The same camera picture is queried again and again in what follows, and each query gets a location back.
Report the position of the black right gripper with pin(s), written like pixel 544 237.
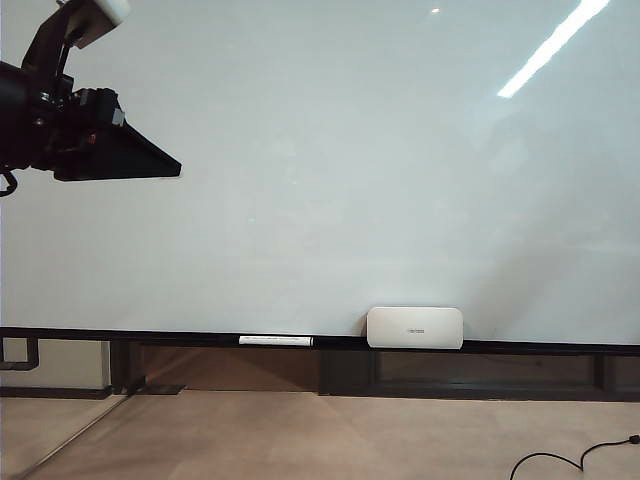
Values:
pixel 75 130

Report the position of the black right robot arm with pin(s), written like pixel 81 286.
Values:
pixel 10 85

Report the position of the large white glass whiteboard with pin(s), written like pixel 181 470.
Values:
pixel 325 175

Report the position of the plain white marker pen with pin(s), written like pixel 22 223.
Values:
pixel 275 341

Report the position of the white rounded whiteboard eraser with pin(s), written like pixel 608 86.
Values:
pixel 400 325

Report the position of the black floor foot plate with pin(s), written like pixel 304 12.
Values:
pixel 165 389

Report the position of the black baseboard strip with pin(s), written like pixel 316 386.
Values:
pixel 50 392

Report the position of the black wrist camera mount bracket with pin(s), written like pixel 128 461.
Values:
pixel 42 45

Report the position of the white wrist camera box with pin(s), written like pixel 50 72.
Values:
pixel 112 7

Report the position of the black whiteboard tray rail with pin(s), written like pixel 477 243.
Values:
pixel 175 338

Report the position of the black stand post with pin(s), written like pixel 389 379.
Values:
pixel 122 367

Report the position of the black bent tube bracket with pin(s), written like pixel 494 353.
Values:
pixel 32 354

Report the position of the dark lower stand frame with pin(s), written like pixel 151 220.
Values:
pixel 350 375

